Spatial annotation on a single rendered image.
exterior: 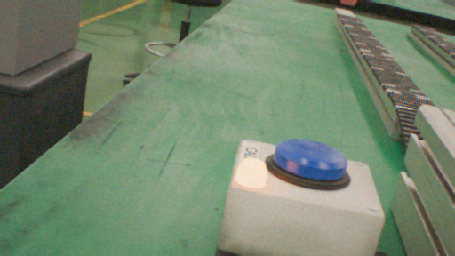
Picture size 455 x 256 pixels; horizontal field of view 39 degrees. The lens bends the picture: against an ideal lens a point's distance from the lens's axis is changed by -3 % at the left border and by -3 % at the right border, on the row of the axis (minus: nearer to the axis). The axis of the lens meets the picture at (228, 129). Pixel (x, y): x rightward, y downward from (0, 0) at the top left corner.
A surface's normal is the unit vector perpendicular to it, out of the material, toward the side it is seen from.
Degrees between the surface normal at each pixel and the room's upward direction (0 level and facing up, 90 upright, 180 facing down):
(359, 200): 0
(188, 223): 0
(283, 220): 90
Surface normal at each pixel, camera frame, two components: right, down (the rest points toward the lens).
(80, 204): 0.18, -0.94
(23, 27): 0.98, 0.21
